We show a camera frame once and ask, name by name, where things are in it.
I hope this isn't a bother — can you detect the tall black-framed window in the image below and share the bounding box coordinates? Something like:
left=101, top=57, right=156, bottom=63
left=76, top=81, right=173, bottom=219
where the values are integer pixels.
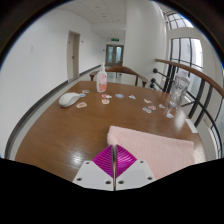
left=169, top=37, right=205, bottom=88

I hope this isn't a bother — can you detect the wooden armchair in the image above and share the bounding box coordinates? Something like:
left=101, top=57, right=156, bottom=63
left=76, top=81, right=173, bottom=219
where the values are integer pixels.
left=88, top=65, right=149, bottom=88

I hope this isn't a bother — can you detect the glass double door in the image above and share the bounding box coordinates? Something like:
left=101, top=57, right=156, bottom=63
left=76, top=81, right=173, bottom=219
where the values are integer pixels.
left=105, top=44, right=125, bottom=66

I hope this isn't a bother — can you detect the high black-framed window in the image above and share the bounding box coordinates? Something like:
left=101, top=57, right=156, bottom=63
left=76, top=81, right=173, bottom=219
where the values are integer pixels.
left=164, top=11, right=194, bottom=31

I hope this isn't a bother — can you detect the white pump bottle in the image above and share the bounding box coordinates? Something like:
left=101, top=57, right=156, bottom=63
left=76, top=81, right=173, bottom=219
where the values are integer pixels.
left=95, top=63, right=108, bottom=93

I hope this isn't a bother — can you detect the wooden-topped black railing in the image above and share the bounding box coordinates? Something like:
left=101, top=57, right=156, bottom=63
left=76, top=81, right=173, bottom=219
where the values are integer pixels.
left=152, top=58, right=224, bottom=160

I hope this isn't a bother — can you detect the beige side door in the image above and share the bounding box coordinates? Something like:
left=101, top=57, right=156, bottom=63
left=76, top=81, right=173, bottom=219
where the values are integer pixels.
left=66, top=30, right=81, bottom=81

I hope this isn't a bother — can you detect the white paper card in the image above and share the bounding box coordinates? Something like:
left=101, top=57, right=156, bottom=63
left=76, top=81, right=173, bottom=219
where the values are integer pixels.
left=184, top=118, right=200, bottom=134

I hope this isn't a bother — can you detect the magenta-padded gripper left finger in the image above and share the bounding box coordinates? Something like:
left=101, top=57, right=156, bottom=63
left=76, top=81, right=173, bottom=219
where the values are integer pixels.
left=72, top=144, right=116, bottom=192

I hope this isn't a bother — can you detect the pink towel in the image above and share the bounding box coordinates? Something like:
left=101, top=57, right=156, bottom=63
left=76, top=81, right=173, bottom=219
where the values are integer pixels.
left=106, top=125, right=196, bottom=181

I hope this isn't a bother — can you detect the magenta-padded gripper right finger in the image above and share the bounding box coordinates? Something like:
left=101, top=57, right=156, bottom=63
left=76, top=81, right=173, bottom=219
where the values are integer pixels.
left=114, top=144, right=157, bottom=192

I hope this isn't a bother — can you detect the clear plastic drink bottle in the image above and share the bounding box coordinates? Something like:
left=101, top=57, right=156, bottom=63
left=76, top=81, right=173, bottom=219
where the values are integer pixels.
left=167, top=70, right=191, bottom=111

